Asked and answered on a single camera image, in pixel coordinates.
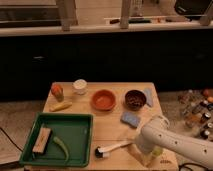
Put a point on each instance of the green chili pepper toy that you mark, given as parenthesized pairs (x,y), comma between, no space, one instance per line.
(62,145)

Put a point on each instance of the red bowl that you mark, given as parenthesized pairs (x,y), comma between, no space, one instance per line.
(103,100)

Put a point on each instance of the green cup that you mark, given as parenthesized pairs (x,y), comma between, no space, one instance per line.
(157,151)

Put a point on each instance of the blue sponge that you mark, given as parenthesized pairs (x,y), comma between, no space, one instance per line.
(130,119)

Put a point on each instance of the wooden block eraser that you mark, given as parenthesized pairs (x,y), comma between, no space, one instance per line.
(41,140)

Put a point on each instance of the light blue cloth piece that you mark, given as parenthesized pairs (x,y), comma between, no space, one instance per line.
(148,94)

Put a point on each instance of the green tray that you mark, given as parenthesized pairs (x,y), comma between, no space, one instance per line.
(68,144)

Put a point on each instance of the dark brown bowl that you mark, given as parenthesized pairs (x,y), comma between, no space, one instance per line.
(135,99)

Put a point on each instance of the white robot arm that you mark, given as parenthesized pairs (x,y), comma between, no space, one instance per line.
(155,133)

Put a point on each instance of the white dish brush black bristles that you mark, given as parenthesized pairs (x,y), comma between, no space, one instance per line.
(103,152)

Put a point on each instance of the white cup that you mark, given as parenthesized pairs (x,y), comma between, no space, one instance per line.
(80,86)

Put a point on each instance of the spice bottles cluster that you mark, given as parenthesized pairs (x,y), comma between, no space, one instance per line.
(197,113)

